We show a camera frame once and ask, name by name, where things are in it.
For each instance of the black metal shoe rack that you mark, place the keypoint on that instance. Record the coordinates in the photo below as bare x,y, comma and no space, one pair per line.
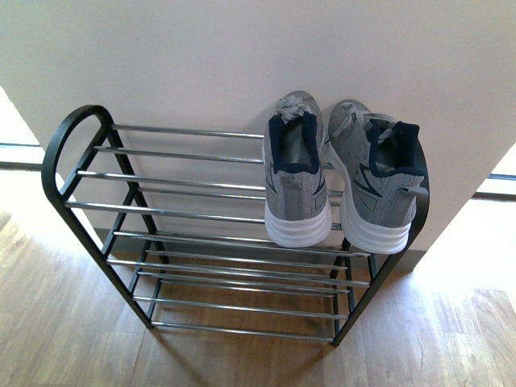
175,220

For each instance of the left window with dark frame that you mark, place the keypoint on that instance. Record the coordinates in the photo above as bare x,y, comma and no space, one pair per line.
20,149

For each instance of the window with dark frame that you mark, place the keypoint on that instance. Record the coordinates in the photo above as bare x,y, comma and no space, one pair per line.
499,185
20,149

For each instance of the grey knit sneaker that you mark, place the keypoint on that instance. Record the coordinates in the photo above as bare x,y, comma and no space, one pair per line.
297,210
376,157

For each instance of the right window with dark frame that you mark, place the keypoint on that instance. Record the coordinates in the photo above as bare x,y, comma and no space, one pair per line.
499,185

